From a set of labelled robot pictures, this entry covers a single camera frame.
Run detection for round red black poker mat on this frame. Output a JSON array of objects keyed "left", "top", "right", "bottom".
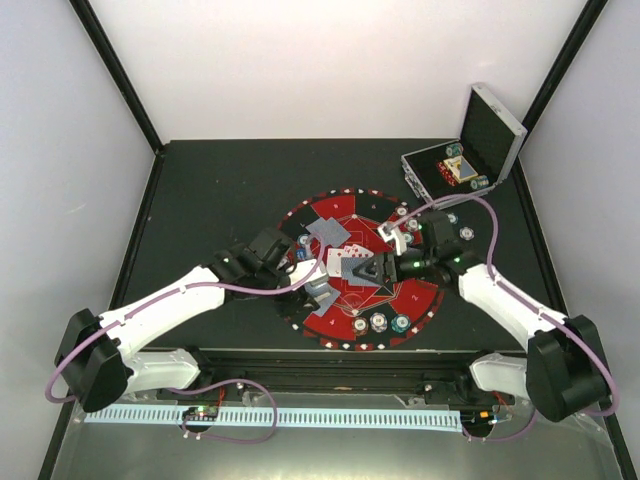
[{"left": 278, "top": 188, "right": 444, "bottom": 352}]

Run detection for aluminium poker case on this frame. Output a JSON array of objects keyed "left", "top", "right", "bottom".
[{"left": 401, "top": 83, "right": 528, "bottom": 208}]

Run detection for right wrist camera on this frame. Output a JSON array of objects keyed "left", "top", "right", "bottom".
[{"left": 377, "top": 222, "right": 409, "bottom": 256}]

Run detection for face-up diamond playing card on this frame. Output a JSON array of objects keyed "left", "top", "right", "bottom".
[{"left": 325, "top": 248, "right": 347, "bottom": 278}]

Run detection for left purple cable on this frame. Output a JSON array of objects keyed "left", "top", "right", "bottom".
[{"left": 45, "top": 232, "right": 329, "bottom": 443}]

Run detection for green chip stack in case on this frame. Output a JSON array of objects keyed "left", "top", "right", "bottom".
[{"left": 445, "top": 142, "right": 463, "bottom": 158}]

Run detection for grey white chip stack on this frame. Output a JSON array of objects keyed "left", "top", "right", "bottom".
[{"left": 459, "top": 227, "right": 474, "bottom": 241}]

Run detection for white slotted cable duct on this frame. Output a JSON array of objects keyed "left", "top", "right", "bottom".
[{"left": 84, "top": 404, "right": 462, "bottom": 433}]

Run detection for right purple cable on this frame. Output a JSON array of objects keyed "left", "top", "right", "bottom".
[{"left": 394, "top": 194, "right": 621, "bottom": 443}]

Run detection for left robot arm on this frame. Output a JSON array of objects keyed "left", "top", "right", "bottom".
[{"left": 45, "top": 228, "right": 328, "bottom": 413}]

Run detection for green chip stack case front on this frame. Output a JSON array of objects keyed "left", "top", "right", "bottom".
[{"left": 470, "top": 175, "right": 490, "bottom": 191}]

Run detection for blue playing card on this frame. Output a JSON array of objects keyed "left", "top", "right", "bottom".
[
  {"left": 320, "top": 221, "right": 351, "bottom": 248},
  {"left": 306, "top": 217, "right": 341, "bottom": 240},
  {"left": 313, "top": 291, "right": 340, "bottom": 317}
]

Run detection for clear round dealer button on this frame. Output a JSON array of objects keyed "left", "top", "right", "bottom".
[{"left": 340, "top": 293, "right": 363, "bottom": 317}]

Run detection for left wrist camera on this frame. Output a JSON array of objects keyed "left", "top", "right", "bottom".
[{"left": 286, "top": 259, "right": 329, "bottom": 286}]

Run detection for red dice in case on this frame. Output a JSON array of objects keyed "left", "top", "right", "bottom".
[{"left": 436, "top": 162, "right": 458, "bottom": 187}]

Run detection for face-up red playing card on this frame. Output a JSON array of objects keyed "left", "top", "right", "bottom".
[{"left": 343, "top": 244, "right": 374, "bottom": 259}]

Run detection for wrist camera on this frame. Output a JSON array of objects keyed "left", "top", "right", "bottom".
[
  {"left": 286, "top": 259, "right": 329, "bottom": 286},
  {"left": 377, "top": 222, "right": 409, "bottom": 256}
]

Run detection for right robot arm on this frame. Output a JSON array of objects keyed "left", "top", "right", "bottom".
[{"left": 353, "top": 211, "right": 616, "bottom": 422}]

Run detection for pyramid card box in case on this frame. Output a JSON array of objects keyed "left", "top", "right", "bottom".
[{"left": 444, "top": 155, "right": 478, "bottom": 183}]

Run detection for purple cable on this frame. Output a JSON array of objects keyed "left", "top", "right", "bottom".
[
  {"left": 394, "top": 194, "right": 621, "bottom": 443},
  {"left": 45, "top": 232, "right": 329, "bottom": 443}
]

